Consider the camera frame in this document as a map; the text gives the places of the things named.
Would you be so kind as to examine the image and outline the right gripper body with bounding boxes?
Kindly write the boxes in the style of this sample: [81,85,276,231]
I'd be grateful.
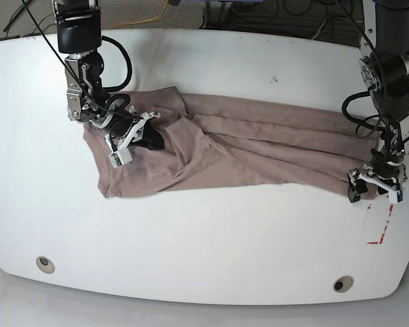
[104,111,160,153]

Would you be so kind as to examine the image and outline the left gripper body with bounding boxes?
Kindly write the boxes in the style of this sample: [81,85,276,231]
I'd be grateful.
[347,165,407,203]

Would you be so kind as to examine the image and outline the mauve t-shirt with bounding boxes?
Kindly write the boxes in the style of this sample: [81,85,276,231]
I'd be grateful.
[83,87,378,198]

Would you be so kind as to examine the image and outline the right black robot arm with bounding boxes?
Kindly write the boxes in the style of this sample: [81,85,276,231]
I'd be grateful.
[52,1,164,150]

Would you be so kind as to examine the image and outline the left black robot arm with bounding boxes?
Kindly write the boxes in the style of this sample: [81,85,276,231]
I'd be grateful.
[342,1,409,204]

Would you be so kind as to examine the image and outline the red tape rectangle marking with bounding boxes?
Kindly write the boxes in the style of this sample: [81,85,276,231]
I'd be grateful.
[365,204,394,245]

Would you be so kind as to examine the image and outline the right table grommet hole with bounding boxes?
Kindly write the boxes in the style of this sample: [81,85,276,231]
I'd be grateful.
[333,275,354,293]

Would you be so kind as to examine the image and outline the table grommet hole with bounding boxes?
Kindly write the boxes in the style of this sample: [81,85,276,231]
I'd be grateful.
[36,256,55,275]
[333,275,354,293]

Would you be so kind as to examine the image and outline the left table grommet hole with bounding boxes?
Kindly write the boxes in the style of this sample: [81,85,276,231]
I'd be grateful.
[36,256,55,275]

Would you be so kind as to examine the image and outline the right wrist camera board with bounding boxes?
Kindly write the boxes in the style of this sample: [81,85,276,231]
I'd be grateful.
[108,149,133,168]

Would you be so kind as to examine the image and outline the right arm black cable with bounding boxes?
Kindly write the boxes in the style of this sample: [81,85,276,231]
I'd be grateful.
[100,35,134,93]

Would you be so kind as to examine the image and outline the yellow cable on floor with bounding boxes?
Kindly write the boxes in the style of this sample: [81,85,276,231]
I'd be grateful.
[109,0,168,31]

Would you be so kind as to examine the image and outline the black floor cable left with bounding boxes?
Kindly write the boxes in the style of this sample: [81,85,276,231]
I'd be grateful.
[3,0,33,35]

